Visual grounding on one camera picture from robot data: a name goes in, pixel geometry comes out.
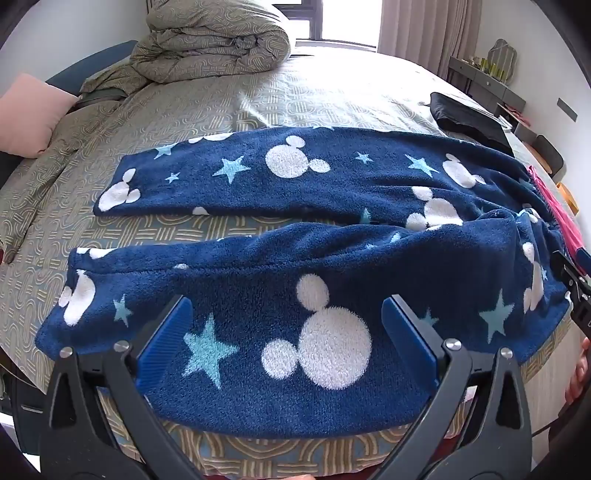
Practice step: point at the black folded cloth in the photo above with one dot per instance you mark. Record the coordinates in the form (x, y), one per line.
(466, 120)

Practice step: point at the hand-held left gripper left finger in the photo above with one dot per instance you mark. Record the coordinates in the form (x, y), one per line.
(167, 344)

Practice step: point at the grey dresser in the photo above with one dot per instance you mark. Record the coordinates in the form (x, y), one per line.
(489, 83)

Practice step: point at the dark chair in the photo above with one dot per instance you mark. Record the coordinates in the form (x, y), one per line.
(549, 154)

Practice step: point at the pink pillow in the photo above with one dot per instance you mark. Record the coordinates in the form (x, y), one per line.
(32, 115)

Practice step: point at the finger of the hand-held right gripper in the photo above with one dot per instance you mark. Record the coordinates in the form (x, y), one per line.
(575, 281)

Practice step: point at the person's right hand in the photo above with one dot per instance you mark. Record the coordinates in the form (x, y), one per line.
(579, 378)

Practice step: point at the pink cloth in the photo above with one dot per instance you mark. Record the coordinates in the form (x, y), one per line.
(561, 217)

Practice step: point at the bed with patterned sheet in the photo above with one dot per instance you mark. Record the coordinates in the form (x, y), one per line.
(323, 101)

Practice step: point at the blue star print fleece pants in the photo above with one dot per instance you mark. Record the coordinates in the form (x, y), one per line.
(277, 277)

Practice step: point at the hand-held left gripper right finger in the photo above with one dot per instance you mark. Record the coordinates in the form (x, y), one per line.
(408, 344)

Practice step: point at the folded patterned duvet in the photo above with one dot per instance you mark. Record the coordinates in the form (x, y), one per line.
(207, 46)

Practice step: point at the beige curtain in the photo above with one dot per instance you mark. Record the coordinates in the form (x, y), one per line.
(425, 27)

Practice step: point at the dark wall switch plate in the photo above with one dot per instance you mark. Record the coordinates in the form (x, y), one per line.
(567, 110)

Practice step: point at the window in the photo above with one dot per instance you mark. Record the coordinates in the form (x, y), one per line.
(341, 18)

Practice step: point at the dark blue headboard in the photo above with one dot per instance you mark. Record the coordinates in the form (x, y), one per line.
(92, 60)

